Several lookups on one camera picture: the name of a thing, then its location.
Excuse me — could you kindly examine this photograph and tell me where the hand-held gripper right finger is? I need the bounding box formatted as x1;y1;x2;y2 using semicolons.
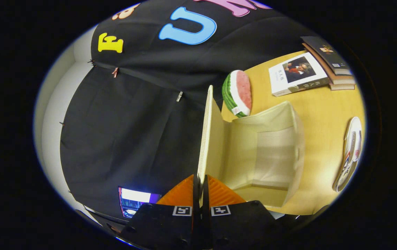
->
200;175;284;250

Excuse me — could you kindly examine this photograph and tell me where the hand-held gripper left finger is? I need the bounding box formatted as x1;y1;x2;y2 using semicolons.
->
117;174;201;250

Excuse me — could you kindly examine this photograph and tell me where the beige fabric storage box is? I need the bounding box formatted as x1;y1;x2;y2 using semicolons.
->
197;85;305;209

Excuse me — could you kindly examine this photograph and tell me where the white canvas shoe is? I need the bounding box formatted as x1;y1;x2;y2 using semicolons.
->
332;116;363;192

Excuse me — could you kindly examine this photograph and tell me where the monitor screen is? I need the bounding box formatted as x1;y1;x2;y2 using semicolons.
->
118;186;162;219

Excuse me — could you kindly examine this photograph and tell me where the watermelon slice plush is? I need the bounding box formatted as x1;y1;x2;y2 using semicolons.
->
221;70;252;118

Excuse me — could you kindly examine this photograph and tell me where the white portrait cover book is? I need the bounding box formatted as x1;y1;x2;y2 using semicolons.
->
268;62;330;97

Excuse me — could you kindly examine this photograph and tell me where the brown cover book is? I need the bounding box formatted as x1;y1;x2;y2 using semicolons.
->
302;42;355;85
329;83;355;91

